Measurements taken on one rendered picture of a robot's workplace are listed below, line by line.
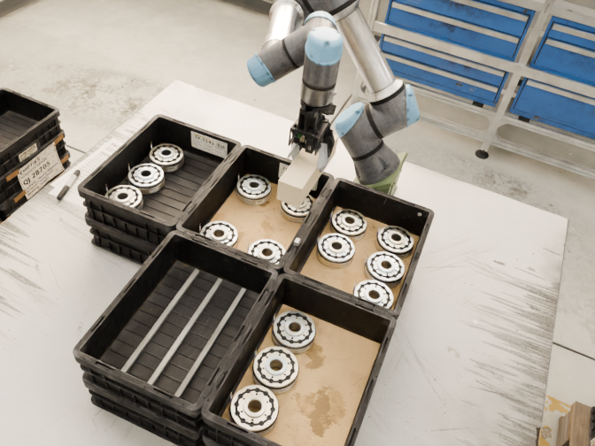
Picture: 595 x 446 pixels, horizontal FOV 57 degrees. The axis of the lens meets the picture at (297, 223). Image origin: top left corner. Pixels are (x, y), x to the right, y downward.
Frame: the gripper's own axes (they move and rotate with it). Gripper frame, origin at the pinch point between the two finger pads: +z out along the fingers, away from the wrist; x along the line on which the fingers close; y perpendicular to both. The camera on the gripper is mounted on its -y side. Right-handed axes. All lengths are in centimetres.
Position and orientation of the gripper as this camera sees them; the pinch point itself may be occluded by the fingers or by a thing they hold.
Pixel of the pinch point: (309, 162)
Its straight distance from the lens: 139.8
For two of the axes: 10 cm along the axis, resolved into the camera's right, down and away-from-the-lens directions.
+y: -4.1, 6.3, -6.6
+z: -1.0, 6.9, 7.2
